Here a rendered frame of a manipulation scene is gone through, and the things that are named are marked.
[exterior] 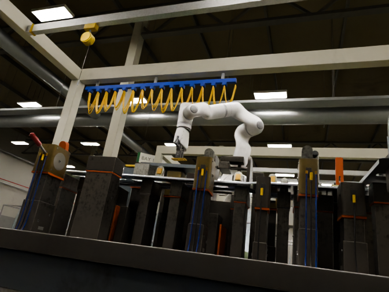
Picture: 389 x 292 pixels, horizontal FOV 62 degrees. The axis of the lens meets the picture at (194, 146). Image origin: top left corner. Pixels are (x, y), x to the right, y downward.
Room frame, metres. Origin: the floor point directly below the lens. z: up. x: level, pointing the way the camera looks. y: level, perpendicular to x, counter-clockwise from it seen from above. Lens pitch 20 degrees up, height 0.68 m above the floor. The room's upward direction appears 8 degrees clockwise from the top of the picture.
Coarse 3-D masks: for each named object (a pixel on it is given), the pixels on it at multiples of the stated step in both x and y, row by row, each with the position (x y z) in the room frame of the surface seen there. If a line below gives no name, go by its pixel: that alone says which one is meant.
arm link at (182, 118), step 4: (184, 104) 1.67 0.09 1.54; (188, 104) 1.67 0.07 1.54; (180, 108) 1.69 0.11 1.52; (184, 108) 1.65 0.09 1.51; (180, 112) 1.69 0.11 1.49; (180, 116) 1.68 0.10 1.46; (184, 116) 1.66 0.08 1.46; (180, 120) 1.68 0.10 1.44; (184, 120) 1.67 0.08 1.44; (188, 120) 1.68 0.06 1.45; (192, 120) 1.70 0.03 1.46
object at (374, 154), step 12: (168, 156) 8.43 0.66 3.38; (252, 156) 7.20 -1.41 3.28; (264, 156) 7.09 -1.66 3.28; (276, 156) 6.98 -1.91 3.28; (288, 156) 6.86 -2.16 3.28; (300, 156) 6.76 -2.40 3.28; (324, 156) 6.57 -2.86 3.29; (336, 156) 6.48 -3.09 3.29; (348, 156) 6.40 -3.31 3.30; (360, 156) 6.32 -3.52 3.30; (372, 156) 6.24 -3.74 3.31; (384, 156) 6.16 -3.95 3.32; (288, 180) 8.74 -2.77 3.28; (324, 180) 8.40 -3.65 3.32
